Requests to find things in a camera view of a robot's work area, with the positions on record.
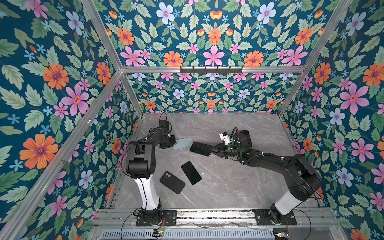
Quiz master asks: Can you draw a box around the metal hook rail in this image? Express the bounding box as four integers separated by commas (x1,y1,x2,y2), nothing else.
180,66,243,75

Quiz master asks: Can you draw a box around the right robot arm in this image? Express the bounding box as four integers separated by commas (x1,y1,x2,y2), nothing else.
208,131,323,225

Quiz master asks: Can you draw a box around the black phone case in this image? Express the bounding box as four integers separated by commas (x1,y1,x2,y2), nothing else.
160,172,186,194

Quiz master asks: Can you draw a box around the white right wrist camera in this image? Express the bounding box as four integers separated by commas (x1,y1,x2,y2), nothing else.
219,132,231,146

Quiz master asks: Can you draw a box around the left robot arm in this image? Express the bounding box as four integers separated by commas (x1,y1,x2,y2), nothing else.
125,120,176,226

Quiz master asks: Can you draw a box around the pink phone case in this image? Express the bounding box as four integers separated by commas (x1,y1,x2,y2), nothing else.
240,130,252,146

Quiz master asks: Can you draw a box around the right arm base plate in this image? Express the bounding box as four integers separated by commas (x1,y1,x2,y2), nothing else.
252,209,297,226

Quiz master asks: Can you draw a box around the light blue phone case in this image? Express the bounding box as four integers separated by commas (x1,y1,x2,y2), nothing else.
172,138,194,151

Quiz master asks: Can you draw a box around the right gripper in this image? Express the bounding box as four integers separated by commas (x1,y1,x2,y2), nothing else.
208,142,242,159

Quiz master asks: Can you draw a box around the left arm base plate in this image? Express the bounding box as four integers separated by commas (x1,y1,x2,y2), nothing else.
136,210,178,227

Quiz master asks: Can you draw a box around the black phone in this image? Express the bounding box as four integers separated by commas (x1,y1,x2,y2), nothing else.
190,142,213,157
181,162,202,185

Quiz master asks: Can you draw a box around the aluminium front rail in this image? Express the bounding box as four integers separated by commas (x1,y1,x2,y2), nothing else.
92,207,343,229

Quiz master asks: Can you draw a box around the white ventilated cable duct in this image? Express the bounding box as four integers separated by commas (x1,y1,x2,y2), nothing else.
101,229,275,240

